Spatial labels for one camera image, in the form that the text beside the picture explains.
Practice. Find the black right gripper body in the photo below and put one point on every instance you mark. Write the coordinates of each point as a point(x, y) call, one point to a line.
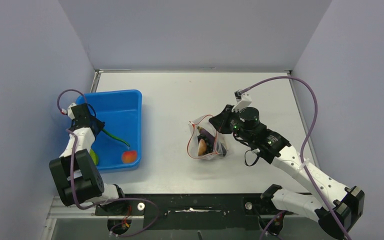
point(246, 135)

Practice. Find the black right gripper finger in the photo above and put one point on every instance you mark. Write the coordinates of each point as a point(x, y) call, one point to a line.
point(228, 109)
point(224, 123)

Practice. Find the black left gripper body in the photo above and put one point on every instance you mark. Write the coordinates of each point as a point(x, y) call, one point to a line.
point(91, 119)

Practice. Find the green toy chili pepper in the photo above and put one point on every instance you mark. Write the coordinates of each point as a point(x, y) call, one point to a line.
point(116, 138)

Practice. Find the clear zip top bag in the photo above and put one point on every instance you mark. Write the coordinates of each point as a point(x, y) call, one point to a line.
point(192, 145)

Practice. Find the white round toy slice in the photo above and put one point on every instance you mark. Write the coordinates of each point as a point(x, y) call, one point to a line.
point(202, 147)

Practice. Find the red yellow toy peach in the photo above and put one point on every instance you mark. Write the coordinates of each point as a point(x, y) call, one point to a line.
point(129, 156)

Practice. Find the purple toy eggplant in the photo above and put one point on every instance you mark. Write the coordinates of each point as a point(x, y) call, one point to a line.
point(219, 147)

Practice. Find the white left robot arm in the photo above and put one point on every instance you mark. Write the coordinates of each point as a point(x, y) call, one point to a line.
point(74, 172)

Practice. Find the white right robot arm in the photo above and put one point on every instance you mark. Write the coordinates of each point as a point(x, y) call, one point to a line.
point(333, 205)

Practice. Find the blue plastic bin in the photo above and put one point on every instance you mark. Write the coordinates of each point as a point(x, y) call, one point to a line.
point(122, 113)

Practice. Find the green toy leaf vegetable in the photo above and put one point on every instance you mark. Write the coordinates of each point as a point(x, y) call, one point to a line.
point(94, 157)

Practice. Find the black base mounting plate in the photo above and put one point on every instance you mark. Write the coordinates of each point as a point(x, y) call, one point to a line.
point(192, 211)

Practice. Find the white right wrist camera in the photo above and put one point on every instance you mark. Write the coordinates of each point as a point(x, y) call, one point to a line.
point(243, 100)

